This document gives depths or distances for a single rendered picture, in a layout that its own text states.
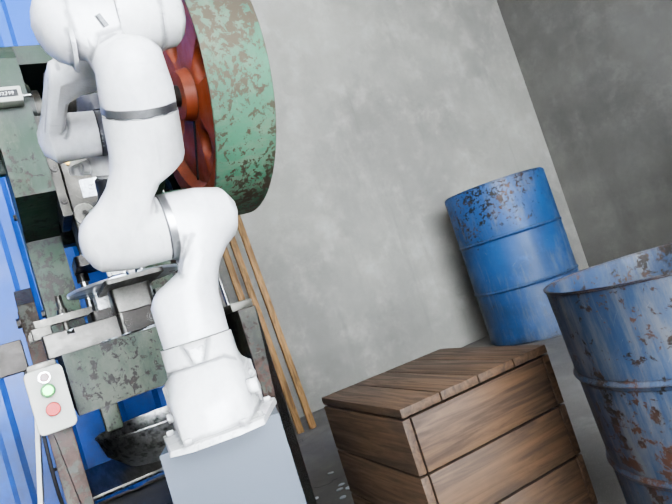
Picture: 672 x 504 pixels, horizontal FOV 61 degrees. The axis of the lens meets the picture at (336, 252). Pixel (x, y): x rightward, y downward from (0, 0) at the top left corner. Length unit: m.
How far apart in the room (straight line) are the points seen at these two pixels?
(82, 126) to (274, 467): 0.77
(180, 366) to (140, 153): 0.32
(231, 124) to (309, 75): 2.05
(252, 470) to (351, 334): 2.38
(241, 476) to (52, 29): 0.69
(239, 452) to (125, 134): 0.49
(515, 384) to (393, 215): 2.38
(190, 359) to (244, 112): 0.84
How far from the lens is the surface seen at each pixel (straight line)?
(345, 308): 3.23
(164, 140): 0.88
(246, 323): 1.48
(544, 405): 1.30
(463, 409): 1.17
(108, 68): 0.88
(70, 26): 0.92
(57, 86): 1.16
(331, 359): 3.17
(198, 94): 1.86
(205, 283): 0.93
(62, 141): 1.27
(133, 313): 1.55
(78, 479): 1.43
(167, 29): 0.96
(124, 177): 0.90
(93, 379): 1.47
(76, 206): 1.67
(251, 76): 1.58
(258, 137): 1.61
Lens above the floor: 0.61
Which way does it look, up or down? 3 degrees up
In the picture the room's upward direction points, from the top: 18 degrees counter-clockwise
